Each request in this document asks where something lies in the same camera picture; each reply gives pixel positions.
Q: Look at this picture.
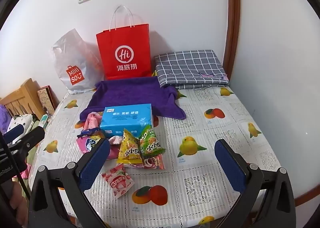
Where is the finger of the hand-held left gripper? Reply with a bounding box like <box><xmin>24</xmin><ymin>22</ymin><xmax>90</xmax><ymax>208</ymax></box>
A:
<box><xmin>4</xmin><ymin>124</ymin><xmax>27</xmax><ymax>144</ymax></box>
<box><xmin>9</xmin><ymin>126</ymin><xmax>45</xmax><ymax>161</ymax></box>

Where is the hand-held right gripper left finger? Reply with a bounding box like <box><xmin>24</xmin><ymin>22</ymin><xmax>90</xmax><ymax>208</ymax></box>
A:
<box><xmin>27</xmin><ymin>138</ymin><xmax>110</xmax><ymax>228</ymax></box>

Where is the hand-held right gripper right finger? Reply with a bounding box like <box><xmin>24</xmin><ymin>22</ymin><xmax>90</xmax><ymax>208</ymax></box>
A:
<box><xmin>214</xmin><ymin>139</ymin><xmax>297</xmax><ymax>228</ymax></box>

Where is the pink yellow snack packet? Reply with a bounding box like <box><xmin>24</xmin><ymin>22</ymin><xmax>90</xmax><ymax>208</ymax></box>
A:
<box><xmin>76</xmin><ymin>135</ymin><xmax>105</xmax><ymax>154</ymax></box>

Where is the strawberry print snack packet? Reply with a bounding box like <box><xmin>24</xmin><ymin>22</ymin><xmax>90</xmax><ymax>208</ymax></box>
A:
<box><xmin>101</xmin><ymin>163</ymin><xmax>134</xmax><ymax>199</ymax></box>

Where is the pink peach print snack packet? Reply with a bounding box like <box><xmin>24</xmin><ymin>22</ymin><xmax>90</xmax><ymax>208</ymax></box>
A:
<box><xmin>107</xmin><ymin>136</ymin><xmax>124</xmax><ymax>161</ymax></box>

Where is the pink foil snack packet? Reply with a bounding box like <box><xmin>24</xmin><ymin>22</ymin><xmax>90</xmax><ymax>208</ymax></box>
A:
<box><xmin>84</xmin><ymin>111</ymin><xmax>104</xmax><ymax>133</ymax></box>

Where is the long white pink snack packet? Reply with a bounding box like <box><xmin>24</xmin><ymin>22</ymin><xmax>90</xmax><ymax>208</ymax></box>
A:
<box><xmin>125</xmin><ymin>155</ymin><xmax>166</xmax><ymax>170</ymax></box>

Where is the green snack packet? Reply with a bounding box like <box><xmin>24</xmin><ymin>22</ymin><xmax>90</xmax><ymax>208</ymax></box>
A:
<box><xmin>139</xmin><ymin>125</ymin><xmax>166</xmax><ymax>158</ymax></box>

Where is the white spotted plush toy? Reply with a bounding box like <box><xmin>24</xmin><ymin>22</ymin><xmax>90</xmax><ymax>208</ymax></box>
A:
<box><xmin>6</xmin><ymin>114</ymin><xmax>40</xmax><ymax>133</ymax></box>

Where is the purple plush toy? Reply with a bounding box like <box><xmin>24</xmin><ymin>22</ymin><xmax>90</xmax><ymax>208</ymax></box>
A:
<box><xmin>0</xmin><ymin>104</ymin><xmax>13</xmax><ymax>133</ymax></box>

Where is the pink cloth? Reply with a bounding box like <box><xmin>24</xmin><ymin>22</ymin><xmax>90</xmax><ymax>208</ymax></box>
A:
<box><xmin>21</xmin><ymin>164</ymin><xmax>32</xmax><ymax>181</ymax></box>

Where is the white green tube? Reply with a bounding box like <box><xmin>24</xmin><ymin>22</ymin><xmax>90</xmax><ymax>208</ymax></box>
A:
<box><xmin>39</xmin><ymin>114</ymin><xmax>52</xmax><ymax>128</ymax></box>

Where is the small blue snack packet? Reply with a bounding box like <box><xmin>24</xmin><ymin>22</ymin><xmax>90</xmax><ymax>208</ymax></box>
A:
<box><xmin>77</xmin><ymin>129</ymin><xmax>100</xmax><ymax>139</ymax></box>

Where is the wooden headboard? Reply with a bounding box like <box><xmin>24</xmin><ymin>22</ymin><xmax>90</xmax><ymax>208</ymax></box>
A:
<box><xmin>0</xmin><ymin>78</ymin><xmax>47</xmax><ymax>121</ymax></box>

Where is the blue tissue pack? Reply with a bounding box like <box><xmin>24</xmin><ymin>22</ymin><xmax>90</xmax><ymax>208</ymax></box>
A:
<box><xmin>100</xmin><ymin>103</ymin><xmax>153</xmax><ymax>139</ymax></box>

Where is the purple towel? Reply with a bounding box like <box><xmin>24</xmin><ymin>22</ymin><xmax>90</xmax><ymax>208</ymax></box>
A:
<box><xmin>79</xmin><ymin>77</ymin><xmax>187</xmax><ymax>121</ymax></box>

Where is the white plastic shopping bag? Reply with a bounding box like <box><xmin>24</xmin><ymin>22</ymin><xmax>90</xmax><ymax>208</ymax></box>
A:
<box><xmin>51</xmin><ymin>29</ymin><xmax>105</xmax><ymax>94</ymax></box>

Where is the grey checked folded cloth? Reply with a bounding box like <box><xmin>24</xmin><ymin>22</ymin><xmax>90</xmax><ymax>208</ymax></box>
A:
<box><xmin>154</xmin><ymin>50</ymin><xmax>229</xmax><ymax>90</ymax></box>

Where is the red paper bag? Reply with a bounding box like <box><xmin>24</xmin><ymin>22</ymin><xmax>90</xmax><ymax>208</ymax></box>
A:
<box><xmin>96</xmin><ymin>5</ymin><xmax>152</xmax><ymax>81</ymax></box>

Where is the brown wooden door frame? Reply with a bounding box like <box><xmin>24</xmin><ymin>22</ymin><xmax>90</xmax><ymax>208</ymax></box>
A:
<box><xmin>222</xmin><ymin>0</ymin><xmax>240</xmax><ymax>78</ymax></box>

